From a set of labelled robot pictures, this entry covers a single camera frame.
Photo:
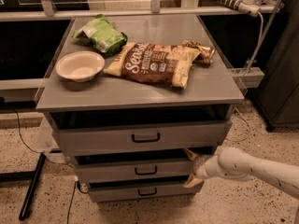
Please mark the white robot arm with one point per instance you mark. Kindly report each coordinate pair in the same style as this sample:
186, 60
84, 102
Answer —
234, 164

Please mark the grey top drawer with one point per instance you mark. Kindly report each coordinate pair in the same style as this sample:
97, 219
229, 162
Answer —
137, 138

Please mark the grey drawer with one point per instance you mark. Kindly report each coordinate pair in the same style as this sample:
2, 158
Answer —
137, 138
134, 170
140, 189

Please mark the green chip bag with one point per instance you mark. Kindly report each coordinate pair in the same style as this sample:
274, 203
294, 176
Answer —
103, 35

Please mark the white bowl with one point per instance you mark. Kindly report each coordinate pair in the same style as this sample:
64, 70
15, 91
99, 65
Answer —
81, 66

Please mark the grey drawer cabinet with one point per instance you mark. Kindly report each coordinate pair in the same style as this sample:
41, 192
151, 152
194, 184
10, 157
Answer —
108, 101

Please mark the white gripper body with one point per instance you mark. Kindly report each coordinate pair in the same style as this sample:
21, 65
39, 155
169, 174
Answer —
201, 168

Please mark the grey bottom drawer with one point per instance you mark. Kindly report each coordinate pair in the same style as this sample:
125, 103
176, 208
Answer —
140, 189

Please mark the small gold snack bag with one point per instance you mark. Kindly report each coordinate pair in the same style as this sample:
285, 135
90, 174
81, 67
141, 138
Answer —
205, 52

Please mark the brown Sea Salt chip bag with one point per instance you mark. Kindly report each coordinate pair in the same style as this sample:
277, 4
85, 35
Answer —
154, 64

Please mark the dark grey side cabinet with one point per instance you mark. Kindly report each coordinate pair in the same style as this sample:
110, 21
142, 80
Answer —
277, 98

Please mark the white power strip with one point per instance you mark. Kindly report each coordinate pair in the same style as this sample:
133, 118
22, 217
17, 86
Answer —
244, 6

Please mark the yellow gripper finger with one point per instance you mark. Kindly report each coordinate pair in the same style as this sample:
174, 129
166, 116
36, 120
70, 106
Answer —
192, 181
193, 156

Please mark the black floor stand leg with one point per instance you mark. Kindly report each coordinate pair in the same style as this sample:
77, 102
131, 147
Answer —
33, 178

